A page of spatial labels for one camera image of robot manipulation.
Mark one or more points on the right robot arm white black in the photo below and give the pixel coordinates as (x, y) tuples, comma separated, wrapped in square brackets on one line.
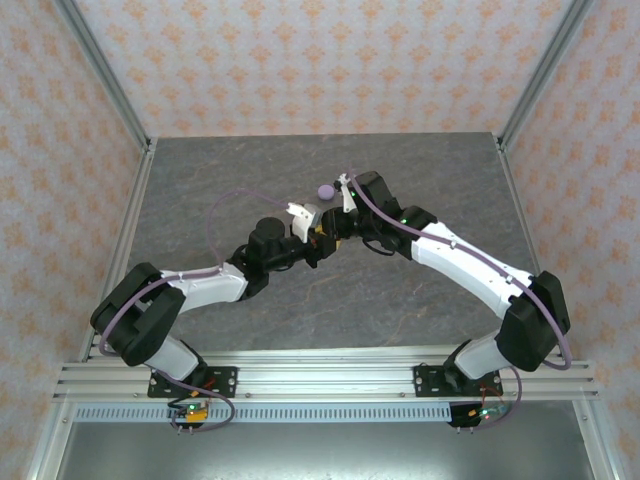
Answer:
[(465, 270)]

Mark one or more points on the aluminium frame leg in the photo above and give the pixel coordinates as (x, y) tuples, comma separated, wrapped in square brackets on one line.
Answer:
[(47, 450), (596, 450)]

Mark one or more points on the purple earbud charging case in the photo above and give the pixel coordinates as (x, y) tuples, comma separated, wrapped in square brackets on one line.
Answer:
[(325, 192)]

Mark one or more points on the aluminium corner post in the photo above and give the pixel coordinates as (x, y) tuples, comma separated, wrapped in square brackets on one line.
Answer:
[(541, 75), (106, 75)]

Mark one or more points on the aluminium side rail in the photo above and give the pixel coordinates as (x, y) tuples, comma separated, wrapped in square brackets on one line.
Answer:
[(140, 175), (518, 200)]

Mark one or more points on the grey metal sheet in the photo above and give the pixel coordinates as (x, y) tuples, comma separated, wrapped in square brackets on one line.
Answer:
[(325, 450)]

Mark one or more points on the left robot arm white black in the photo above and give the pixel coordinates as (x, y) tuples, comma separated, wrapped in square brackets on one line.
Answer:
[(215, 290)]

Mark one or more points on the aluminium crossbeam rail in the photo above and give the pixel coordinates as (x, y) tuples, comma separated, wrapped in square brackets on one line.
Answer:
[(325, 380)]

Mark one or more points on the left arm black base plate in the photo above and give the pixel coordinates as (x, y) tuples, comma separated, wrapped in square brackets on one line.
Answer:
[(225, 380)]

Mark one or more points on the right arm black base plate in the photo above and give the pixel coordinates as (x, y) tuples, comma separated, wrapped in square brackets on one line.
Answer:
[(425, 380)]

